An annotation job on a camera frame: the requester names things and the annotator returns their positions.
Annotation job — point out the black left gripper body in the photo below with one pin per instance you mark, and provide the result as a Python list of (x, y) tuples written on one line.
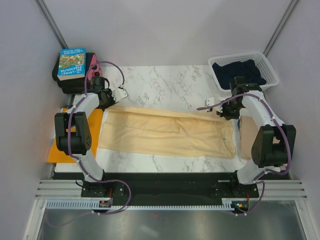
[(109, 100)]

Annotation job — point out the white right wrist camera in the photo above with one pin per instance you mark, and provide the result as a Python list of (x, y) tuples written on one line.
[(213, 101)]

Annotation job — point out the white slotted cable duct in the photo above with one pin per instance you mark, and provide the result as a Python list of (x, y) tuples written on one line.
[(100, 205)]

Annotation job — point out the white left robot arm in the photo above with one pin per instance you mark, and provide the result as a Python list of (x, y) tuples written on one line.
[(72, 131)]

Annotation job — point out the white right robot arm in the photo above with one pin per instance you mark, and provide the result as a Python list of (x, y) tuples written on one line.
[(273, 146)]

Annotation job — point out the pink and black case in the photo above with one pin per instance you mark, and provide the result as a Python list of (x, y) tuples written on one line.
[(76, 85)]

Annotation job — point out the white plastic basket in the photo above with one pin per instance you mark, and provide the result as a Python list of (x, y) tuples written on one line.
[(261, 62)]

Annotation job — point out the yellow t-shirt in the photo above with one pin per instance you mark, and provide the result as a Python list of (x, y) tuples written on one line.
[(152, 131)]

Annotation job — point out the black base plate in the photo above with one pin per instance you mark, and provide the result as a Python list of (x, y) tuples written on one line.
[(165, 189)]

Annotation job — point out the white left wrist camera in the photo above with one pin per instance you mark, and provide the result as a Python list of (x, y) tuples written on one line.
[(119, 94)]

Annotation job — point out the navy t-shirt in basket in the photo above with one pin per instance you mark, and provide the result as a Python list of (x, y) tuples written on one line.
[(246, 69)]

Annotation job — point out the blue illustrated book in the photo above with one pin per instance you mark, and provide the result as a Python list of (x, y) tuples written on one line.
[(71, 64)]

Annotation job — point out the orange board with black border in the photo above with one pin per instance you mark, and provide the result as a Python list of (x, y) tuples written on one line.
[(95, 122)]

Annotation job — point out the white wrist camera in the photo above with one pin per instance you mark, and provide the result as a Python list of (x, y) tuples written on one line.
[(213, 101), (119, 94)]

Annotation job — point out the folded beige t-shirt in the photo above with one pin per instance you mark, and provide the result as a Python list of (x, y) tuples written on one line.
[(247, 134)]

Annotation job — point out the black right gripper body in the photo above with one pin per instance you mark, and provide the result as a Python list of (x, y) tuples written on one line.
[(231, 110)]

